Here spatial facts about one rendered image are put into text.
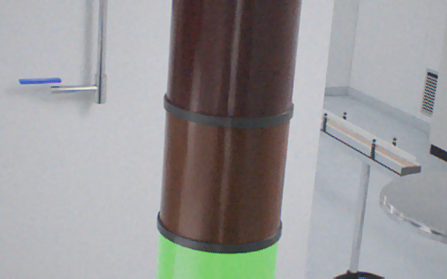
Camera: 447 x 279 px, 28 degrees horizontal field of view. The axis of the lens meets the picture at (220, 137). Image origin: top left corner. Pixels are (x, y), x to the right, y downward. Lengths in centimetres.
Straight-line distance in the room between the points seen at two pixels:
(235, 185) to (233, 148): 1
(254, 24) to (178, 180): 7
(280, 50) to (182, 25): 4
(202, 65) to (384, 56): 924
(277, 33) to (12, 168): 155
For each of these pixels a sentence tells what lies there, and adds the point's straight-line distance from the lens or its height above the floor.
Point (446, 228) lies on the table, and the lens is 408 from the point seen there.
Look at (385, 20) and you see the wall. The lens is 955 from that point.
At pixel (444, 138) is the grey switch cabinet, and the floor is 21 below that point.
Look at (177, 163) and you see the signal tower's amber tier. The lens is 34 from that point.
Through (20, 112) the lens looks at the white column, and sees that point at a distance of 182.
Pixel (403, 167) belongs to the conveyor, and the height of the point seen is 93.
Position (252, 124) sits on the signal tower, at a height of 230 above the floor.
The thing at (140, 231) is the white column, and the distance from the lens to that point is 199.
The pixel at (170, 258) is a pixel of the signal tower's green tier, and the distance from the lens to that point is 36.
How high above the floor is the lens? 239
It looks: 17 degrees down
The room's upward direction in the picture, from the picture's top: 4 degrees clockwise
